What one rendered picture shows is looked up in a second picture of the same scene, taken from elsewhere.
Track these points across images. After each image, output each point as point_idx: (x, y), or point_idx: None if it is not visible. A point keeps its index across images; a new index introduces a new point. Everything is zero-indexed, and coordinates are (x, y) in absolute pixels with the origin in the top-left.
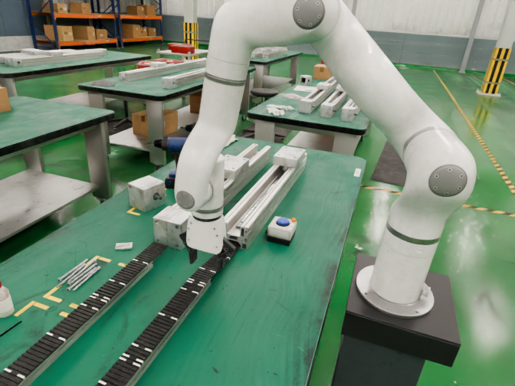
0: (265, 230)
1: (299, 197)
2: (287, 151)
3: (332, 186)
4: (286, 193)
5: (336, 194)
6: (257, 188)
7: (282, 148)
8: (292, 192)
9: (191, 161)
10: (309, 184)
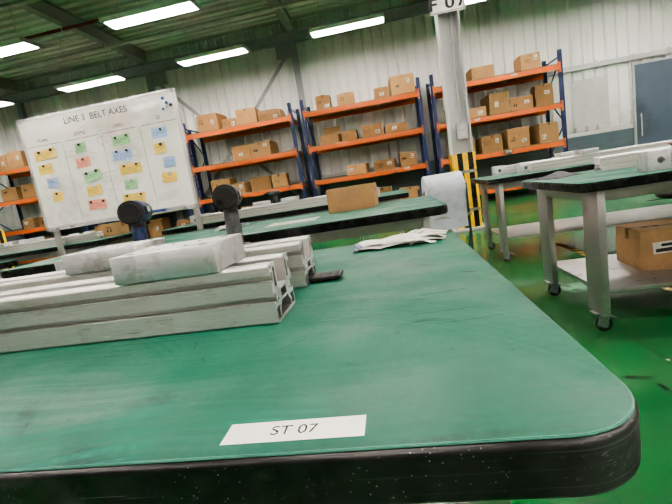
0: None
1: (33, 364)
2: (190, 242)
3: (97, 395)
4: (60, 341)
5: (11, 416)
6: (5, 292)
7: (217, 236)
8: (78, 349)
9: None
10: (135, 355)
